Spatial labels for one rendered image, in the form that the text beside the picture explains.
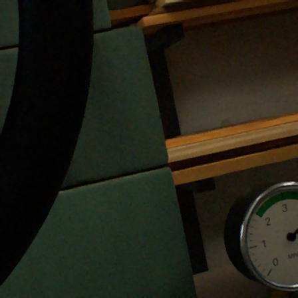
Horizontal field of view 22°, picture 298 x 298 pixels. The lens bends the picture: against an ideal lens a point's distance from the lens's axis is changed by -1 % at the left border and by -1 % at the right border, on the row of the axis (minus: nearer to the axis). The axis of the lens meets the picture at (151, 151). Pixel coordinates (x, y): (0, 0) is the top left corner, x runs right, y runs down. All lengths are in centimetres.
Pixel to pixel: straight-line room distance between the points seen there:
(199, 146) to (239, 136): 14
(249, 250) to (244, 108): 259
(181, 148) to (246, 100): 63
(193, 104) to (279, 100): 34
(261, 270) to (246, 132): 213
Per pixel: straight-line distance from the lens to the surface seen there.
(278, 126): 256
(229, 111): 301
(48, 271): 47
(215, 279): 56
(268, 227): 45
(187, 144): 252
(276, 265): 45
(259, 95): 304
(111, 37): 48
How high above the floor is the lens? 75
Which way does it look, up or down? 3 degrees down
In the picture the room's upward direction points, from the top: 12 degrees counter-clockwise
